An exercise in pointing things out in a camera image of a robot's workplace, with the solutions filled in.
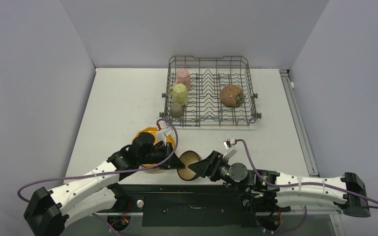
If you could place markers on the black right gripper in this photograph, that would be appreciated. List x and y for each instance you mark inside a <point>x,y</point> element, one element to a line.
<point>212,165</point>

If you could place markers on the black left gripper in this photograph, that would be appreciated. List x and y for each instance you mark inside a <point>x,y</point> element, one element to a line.
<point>174,163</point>

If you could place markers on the small grey-green cup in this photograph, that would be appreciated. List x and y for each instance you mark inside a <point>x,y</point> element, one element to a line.
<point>176,110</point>

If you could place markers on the pale yellow mug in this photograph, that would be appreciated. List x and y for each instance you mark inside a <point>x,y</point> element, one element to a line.
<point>179,94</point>

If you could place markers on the grey wire dish rack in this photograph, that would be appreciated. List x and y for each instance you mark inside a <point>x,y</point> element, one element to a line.
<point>209,76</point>

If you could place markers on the pink mug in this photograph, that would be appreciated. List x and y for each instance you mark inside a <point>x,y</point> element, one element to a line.
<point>183,77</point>

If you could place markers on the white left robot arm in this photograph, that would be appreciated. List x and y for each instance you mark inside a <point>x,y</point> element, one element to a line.
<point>50,211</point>

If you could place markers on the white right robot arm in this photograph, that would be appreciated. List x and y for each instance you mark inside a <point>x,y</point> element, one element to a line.
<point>278,190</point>

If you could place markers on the orange polka dot plate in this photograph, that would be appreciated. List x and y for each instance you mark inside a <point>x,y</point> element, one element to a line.
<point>142,144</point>

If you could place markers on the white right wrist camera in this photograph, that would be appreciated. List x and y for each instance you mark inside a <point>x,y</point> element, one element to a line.
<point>230,150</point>

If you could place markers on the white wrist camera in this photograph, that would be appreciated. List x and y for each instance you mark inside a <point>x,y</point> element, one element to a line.
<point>165,135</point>
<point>230,150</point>

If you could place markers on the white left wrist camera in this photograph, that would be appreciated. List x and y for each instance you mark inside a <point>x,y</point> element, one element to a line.
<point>165,135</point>

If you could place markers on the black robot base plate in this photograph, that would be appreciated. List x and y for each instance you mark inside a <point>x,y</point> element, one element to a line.
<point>193,205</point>

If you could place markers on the aluminium frame rail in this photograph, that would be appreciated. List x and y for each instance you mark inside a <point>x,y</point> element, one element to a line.
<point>299,125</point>

